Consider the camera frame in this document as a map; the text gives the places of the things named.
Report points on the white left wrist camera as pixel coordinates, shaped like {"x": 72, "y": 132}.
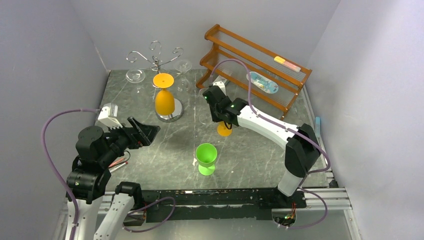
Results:
{"x": 108, "y": 116}

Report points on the yellow pink eraser bar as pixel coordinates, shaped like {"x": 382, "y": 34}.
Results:
{"x": 287, "y": 64}

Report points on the chrome wine glass rack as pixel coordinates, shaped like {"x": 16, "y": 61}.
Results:
{"x": 156, "y": 65}

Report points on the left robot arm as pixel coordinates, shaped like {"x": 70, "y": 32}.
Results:
{"x": 87, "y": 181}

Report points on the blue white blister pack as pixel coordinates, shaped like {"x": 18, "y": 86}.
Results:
{"x": 263, "y": 83}

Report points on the small white blue box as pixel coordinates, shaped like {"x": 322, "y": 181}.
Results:
{"x": 220, "y": 78}

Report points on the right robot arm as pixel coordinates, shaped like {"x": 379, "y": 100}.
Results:
{"x": 299, "y": 142}

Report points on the white pen red cap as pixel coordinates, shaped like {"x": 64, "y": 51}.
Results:
{"x": 118, "y": 167}

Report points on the orange plastic goblet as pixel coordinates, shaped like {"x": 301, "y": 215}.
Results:
{"x": 223, "y": 130}
{"x": 164, "y": 100}

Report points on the green plastic goblet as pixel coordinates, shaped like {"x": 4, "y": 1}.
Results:
{"x": 206, "y": 155}

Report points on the light blue sponge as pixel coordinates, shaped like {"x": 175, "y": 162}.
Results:
{"x": 317, "y": 126}

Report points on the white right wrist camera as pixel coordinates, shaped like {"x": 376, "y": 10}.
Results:
{"x": 221, "y": 84}

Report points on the orange wooden shelf rack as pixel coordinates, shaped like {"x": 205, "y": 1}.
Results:
{"x": 233, "y": 56}

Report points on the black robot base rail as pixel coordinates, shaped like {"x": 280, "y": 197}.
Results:
{"x": 205, "y": 204}

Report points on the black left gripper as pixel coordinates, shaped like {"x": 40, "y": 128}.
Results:
{"x": 144, "y": 134}

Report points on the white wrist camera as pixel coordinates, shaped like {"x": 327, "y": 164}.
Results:
{"x": 221, "y": 84}
{"x": 108, "y": 116}

